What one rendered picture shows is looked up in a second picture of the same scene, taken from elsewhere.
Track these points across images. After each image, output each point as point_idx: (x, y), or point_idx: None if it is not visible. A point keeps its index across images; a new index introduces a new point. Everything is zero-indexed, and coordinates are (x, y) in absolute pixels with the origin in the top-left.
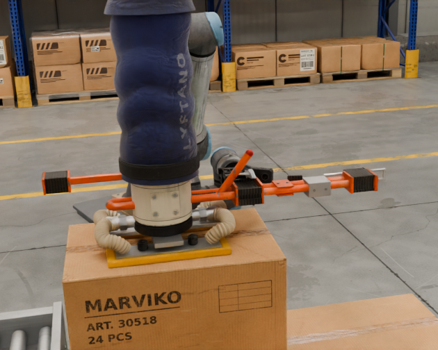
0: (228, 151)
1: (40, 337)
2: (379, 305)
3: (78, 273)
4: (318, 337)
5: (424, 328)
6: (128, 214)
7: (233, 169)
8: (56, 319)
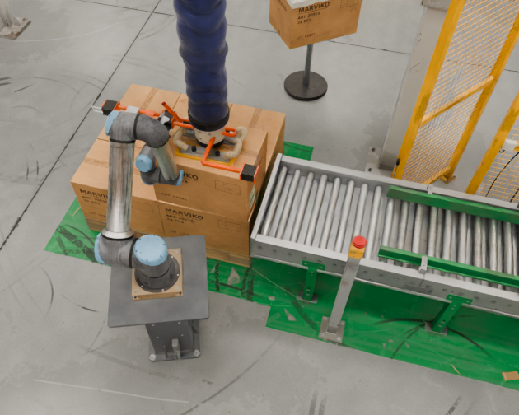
0: (145, 150)
1: (267, 230)
2: (95, 179)
3: (259, 134)
4: None
5: (95, 157)
6: (181, 268)
7: (172, 110)
8: (258, 221)
